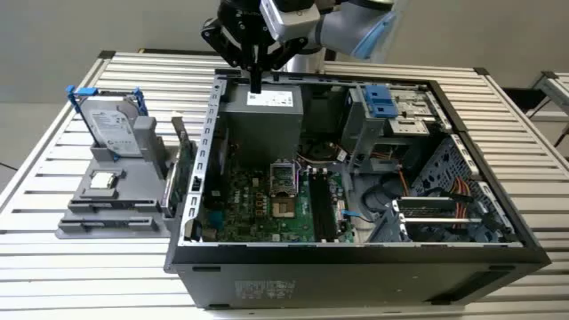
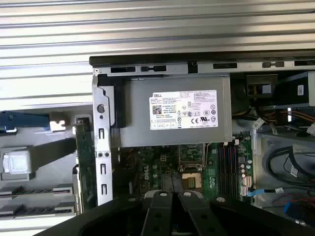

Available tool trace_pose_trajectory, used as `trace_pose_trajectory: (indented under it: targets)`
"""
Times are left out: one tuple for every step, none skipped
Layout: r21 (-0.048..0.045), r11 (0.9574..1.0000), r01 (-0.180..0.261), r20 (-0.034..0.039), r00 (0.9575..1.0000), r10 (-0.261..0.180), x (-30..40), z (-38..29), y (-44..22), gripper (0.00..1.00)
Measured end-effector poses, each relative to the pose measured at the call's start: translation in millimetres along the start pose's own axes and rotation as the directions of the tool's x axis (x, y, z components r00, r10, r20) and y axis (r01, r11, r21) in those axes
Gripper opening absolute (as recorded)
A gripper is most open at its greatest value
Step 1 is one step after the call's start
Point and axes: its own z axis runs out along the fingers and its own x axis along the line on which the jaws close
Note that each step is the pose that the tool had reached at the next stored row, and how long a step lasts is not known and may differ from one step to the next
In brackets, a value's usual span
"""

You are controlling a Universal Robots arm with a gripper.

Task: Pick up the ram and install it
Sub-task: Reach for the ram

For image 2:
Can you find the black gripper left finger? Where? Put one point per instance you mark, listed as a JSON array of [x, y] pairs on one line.
[[157, 214]]

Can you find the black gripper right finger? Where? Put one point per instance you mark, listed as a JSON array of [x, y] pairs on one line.
[[197, 216]]

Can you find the CPU socket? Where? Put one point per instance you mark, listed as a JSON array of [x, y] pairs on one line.
[[192, 180]]

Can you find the green motherboard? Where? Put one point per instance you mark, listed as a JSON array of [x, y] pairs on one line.
[[147, 172]]

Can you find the silver socket cover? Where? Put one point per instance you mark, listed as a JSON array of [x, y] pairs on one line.
[[192, 169]]

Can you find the grey power supply unit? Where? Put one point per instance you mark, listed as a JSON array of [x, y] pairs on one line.
[[137, 123]]

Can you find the black PC case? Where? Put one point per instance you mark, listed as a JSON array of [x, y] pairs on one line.
[[102, 137]]

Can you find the green graphics card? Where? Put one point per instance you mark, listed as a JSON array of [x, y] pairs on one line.
[[85, 147]]

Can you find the perforated metal disk bay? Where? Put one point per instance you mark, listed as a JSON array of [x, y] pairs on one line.
[[265, 140]]

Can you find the grey parts rack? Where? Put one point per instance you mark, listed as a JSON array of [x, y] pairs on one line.
[[56, 172]]

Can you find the blue plastic drive latch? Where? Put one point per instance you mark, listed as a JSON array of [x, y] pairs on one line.
[[266, 89]]

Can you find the silver CPU chip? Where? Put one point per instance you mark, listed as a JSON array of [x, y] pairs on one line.
[[19, 162]]

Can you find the black optical drive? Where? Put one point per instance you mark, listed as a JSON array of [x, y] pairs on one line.
[[290, 88]]

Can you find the hard disk in blue carrier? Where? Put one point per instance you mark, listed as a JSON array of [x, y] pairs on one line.
[[24, 120]]

